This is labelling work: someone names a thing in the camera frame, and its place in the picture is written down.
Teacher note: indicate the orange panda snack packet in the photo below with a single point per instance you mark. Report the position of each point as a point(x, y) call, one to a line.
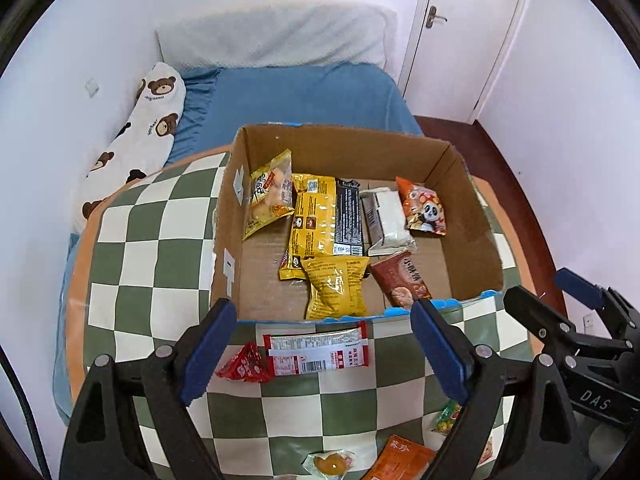
point(425, 207)

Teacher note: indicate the red white snack packet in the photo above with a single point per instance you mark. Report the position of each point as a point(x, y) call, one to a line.
point(315, 352)

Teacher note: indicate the large yellow snack packet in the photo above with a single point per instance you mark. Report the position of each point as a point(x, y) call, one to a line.
point(312, 220)

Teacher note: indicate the white wall socket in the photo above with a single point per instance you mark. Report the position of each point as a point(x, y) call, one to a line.
point(92, 87)

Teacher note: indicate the white door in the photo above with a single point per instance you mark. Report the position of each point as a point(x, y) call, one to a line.
point(470, 50)

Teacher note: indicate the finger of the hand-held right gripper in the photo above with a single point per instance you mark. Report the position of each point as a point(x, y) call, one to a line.
point(577, 285)
point(540, 315)

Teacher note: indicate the flat orange snack packet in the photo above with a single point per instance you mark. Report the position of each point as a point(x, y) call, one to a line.
point(400, 462)

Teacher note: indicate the bear print pillow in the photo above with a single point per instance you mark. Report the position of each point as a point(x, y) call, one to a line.
point(150, 130)

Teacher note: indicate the cardboard box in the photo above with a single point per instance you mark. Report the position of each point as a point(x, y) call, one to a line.
point(465, 240)

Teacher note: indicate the white cookie snack packet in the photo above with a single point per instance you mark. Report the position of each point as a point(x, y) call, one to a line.
point(486, 452)

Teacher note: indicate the puffy yellow snack packet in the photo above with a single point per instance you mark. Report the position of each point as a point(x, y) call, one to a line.
point(335, 287)

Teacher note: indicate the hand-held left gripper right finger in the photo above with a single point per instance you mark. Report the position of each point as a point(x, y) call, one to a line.
point(441, 355)

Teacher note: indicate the black bar snack packet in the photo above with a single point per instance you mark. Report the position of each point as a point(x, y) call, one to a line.
point(348, 220)

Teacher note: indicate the white wall outlet panel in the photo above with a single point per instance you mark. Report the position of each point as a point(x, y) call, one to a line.
point(589, 321)

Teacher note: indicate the small clear pastry packet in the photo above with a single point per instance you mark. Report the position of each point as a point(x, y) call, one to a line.
point(327, 464)

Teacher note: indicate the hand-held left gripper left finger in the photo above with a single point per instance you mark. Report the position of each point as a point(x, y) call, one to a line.
point(210, 355)

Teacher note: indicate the bed with blue sheet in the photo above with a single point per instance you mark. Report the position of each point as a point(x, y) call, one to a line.
point(310, 95)

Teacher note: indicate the brown snack packet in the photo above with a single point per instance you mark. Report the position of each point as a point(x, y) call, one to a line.
point(400, 277)

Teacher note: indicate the white bar snack packet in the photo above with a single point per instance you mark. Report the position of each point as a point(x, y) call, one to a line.
point(387, 215)

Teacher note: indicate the green white checkered mat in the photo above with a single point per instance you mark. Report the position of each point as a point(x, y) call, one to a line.
point(150, 260)

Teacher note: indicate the grey white pillow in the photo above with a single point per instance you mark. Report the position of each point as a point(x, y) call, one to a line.
point(275, 35)

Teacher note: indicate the green snack packet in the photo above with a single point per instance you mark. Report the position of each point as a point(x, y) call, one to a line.
point(446, 419)

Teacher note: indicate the small red snack packet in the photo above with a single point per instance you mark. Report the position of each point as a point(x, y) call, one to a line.
point(245, 365)

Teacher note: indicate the yellow bun snack packet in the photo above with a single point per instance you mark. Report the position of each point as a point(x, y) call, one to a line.
point(270, 197)

